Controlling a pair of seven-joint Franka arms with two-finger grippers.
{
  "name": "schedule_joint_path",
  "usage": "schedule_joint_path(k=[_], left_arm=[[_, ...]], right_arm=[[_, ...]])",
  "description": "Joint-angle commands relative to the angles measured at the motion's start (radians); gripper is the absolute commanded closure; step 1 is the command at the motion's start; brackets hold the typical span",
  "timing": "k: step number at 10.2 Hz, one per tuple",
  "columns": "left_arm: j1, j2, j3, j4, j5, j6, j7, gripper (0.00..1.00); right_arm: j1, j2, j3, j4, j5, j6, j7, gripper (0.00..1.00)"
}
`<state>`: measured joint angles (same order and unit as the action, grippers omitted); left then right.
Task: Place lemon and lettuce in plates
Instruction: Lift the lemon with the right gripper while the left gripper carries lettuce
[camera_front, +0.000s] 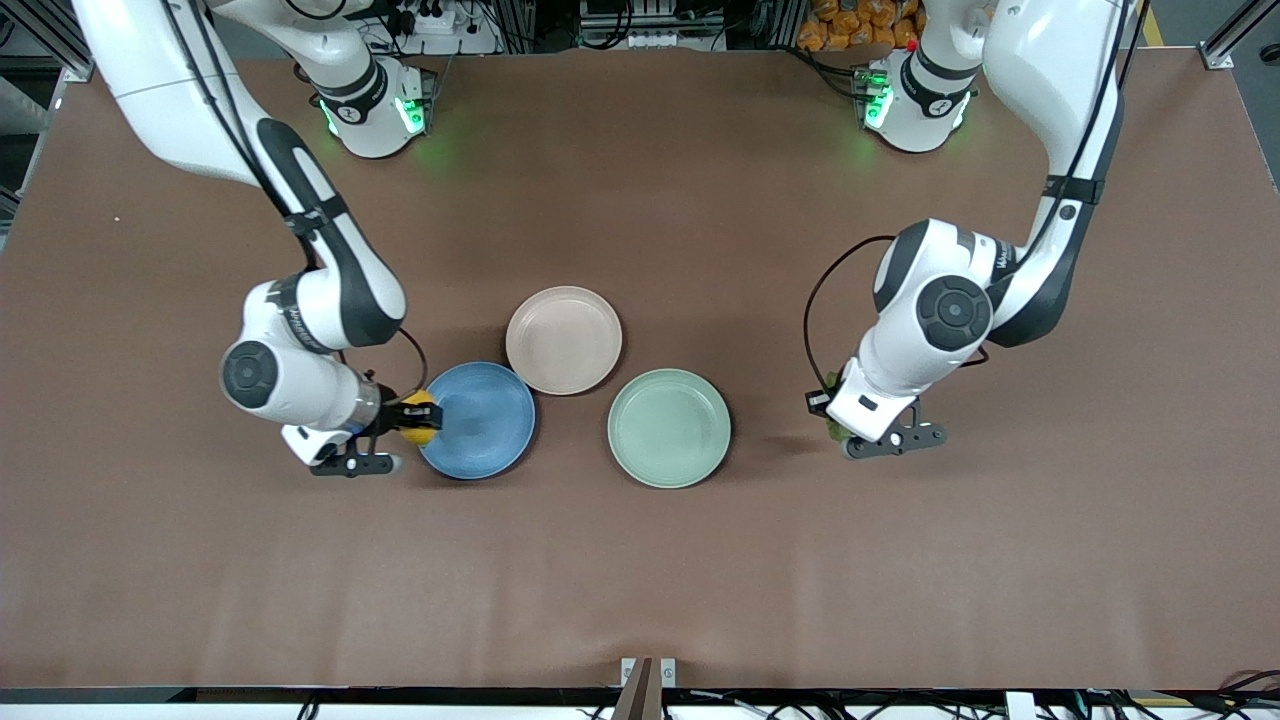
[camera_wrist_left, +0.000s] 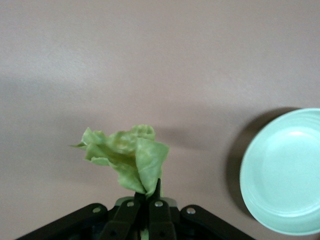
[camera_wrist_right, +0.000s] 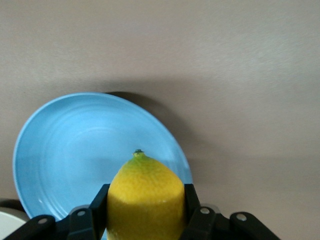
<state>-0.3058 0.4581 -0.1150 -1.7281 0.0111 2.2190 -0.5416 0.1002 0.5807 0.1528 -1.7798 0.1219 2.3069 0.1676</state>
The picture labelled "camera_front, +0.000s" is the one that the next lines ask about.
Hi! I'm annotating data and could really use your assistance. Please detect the yellow lemon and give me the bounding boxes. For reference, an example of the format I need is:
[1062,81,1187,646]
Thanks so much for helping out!
[400,390,444,447]

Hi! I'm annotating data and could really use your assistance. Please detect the green lettuce leaf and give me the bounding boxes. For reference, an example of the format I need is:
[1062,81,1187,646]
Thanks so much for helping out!
[822,370,854,443]

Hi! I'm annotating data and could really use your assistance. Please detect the blue round plate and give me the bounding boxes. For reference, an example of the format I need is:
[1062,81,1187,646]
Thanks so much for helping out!
[414,361,537,481]

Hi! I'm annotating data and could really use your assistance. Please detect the light green round plate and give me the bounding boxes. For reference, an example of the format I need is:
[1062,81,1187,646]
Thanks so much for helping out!
[607,368,732,490]

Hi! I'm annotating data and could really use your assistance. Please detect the beige round plate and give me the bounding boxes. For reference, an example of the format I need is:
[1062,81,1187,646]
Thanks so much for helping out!
[505,286,624,396]

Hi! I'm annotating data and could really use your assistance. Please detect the thin brown upright bar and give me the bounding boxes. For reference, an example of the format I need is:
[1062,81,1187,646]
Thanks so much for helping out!
[612,657,654,720]

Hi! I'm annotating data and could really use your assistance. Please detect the pile of orange fruit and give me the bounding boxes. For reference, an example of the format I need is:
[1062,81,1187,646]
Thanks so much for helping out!
[797,0,926,53]

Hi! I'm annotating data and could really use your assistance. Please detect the white power strip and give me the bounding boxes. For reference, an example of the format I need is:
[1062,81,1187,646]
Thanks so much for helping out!
[398,0,501,57]

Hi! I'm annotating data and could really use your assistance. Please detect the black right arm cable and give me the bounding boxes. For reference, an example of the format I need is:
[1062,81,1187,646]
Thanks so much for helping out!
[395,325,430,397]

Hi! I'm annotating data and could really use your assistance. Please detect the small metal table bracket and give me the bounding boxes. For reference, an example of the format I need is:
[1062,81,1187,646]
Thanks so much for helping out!
[620,657,678,691]

